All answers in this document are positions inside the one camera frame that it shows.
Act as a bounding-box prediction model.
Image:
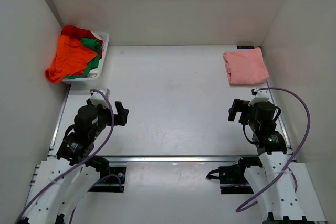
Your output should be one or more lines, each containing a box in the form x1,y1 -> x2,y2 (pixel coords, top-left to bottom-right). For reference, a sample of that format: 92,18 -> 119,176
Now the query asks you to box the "black label plate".
236,45 -> 255,50

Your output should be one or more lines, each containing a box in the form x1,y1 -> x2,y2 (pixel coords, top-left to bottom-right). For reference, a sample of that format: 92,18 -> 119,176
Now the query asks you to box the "red t shirt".
61,25 -> 96,40

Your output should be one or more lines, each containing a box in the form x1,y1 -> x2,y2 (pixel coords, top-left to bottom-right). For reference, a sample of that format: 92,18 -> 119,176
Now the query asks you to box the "folded pink t shirt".
223,48 -> 269,86

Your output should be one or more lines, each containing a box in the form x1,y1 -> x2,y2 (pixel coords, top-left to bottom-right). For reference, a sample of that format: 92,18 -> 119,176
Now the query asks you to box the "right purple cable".
235,87 -> 311,213

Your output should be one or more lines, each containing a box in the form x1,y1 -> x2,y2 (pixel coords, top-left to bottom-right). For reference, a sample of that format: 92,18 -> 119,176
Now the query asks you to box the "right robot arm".
228,99 -> 311,223

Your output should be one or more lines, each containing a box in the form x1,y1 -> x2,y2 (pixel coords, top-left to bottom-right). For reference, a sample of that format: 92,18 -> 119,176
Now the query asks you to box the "green t shirt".
81,38 -> 102,77

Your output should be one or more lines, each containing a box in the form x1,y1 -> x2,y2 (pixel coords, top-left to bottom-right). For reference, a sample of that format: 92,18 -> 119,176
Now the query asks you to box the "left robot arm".
15,97 -> 129,223

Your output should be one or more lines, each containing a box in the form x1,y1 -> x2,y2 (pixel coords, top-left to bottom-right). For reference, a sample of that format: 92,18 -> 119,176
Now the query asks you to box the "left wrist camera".
89,88 -> 110,109

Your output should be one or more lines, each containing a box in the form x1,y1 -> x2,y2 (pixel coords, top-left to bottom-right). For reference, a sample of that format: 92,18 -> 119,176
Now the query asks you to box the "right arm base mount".
205,157 -> 263,195

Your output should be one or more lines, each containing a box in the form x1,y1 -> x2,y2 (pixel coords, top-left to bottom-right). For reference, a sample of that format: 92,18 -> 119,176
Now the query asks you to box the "orange t shirt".
45,35 -> 89,84

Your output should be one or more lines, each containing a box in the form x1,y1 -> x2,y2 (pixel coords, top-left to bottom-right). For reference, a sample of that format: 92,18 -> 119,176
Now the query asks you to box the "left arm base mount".
85,156 -> 127,193

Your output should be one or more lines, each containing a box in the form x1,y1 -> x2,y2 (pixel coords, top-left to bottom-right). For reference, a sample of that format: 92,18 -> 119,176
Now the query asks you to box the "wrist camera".
89,88 -> 110,109
248,88 -> 270,107

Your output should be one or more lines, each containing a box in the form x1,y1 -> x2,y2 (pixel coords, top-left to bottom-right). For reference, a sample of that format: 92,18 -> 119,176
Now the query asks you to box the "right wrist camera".
248,88 -> 270,107

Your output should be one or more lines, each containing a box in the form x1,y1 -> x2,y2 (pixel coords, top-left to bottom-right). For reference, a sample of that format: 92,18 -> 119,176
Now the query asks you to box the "white plastic basket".
61,31 -> 110,86

